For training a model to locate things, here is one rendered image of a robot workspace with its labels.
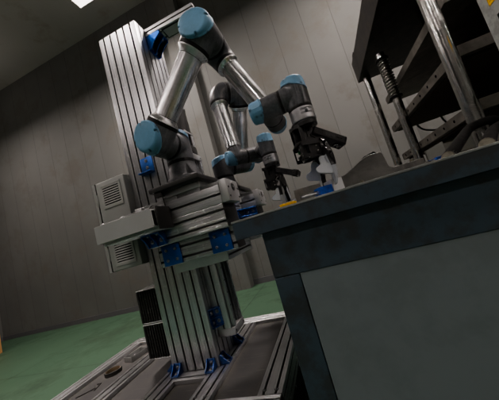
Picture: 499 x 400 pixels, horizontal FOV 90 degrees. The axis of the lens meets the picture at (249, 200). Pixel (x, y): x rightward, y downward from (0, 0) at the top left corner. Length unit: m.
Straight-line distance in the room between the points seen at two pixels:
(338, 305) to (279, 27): 4.32
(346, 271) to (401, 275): 0.09
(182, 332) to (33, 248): 5.58
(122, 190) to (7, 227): 6.04
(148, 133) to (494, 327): 0.98
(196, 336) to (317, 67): 3.70
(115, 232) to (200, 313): 0.55
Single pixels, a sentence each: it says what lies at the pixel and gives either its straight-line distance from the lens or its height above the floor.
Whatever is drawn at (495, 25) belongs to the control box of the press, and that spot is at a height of 1.24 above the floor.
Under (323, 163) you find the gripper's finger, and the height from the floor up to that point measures 0.90.
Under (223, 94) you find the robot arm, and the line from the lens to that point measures 1.42.
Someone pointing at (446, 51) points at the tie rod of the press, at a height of 1.26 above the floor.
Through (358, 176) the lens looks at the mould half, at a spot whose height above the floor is 0.86.
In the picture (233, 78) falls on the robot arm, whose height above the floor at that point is 1.35.
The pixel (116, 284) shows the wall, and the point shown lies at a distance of 5.21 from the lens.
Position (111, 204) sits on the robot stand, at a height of 1.10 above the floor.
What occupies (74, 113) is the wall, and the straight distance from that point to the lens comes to 6.16.
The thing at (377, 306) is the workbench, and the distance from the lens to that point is 0.52.
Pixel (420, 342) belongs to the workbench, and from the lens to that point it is 0.55.
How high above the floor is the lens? 0.77
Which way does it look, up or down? 7 degrees up
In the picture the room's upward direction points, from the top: 16 degrees counter-clockwise
